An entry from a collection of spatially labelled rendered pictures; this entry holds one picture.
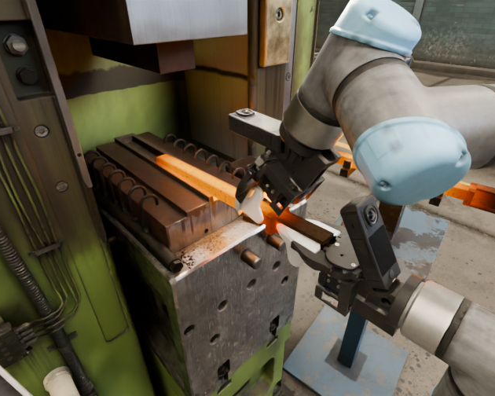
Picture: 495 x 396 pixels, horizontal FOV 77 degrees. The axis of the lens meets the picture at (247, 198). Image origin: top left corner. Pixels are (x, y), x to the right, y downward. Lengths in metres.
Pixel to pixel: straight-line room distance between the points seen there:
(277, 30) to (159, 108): 0.45
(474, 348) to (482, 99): 0.24
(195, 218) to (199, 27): 0.32
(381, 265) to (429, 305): 0.06
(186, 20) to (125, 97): 0.53
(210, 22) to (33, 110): 0.30
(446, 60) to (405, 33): 7.90
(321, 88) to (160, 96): 0.76
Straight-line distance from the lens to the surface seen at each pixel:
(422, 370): 1.67
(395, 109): 0.27
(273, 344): 1.07
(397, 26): 0.33
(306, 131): 0.37
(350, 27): 0.33
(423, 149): 0.25
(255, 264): 0.63
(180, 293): 0.59
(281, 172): 0.43
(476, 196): 0.81
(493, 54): 8.03
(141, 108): 1.03
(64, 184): 0.63
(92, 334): 0.85
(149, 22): 0.47
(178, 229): 0.59
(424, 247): 1.06
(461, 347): 0.42
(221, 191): 0.58
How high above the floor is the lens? 1.32
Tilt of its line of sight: 32 degrees down
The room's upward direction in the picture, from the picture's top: straight up
